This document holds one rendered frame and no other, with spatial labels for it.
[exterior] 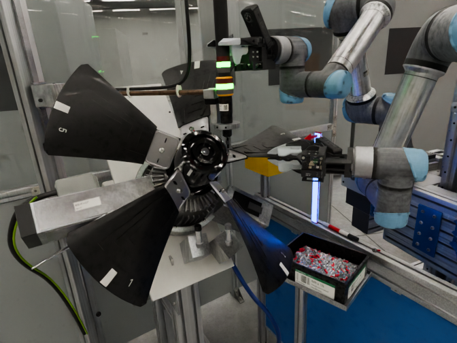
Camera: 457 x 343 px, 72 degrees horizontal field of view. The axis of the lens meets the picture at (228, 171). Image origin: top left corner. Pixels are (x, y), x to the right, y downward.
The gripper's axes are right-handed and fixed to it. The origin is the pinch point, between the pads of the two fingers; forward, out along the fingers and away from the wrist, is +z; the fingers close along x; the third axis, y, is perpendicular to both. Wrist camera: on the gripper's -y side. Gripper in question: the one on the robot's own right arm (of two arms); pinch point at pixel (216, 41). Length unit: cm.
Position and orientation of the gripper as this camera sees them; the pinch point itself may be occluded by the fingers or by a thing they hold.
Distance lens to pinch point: 80.8
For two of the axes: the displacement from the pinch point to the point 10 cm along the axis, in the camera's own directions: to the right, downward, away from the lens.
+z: -7.4, 2.5, -6.3
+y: 0.5, 9.5, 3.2
